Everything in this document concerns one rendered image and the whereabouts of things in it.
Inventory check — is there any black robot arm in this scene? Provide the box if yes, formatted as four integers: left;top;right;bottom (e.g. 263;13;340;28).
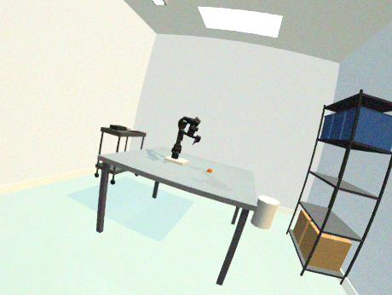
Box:
171;116;200;159

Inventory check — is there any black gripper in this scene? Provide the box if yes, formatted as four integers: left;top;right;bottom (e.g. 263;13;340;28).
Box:
178;129;201;144

